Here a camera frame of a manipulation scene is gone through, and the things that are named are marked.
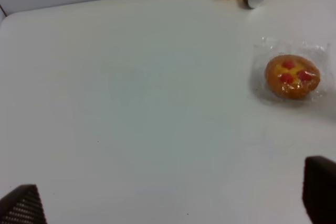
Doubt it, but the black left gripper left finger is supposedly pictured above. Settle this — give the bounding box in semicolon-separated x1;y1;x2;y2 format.
1;184;47;224

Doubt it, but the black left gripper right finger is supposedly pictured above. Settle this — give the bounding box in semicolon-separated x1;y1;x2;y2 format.
302;156;335;223

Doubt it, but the wrapped fruit tart pastry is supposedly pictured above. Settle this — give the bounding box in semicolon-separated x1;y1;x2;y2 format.
250;38;335;106

